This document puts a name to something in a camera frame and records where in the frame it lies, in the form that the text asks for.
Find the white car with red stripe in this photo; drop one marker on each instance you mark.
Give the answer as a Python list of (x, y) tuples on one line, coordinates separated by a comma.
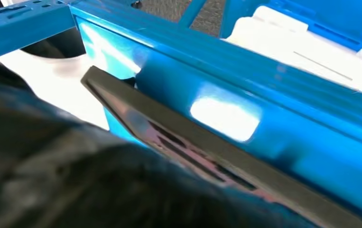
[(64, 88)]

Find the blue metal shelf rack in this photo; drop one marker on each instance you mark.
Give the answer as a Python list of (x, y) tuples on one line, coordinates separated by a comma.
[(294, 126)]

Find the blue plastic crate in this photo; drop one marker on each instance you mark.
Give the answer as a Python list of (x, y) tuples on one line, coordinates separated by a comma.
[(341, 22)]

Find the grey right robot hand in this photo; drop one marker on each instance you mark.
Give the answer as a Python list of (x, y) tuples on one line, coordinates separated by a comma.
[(58, 176)]

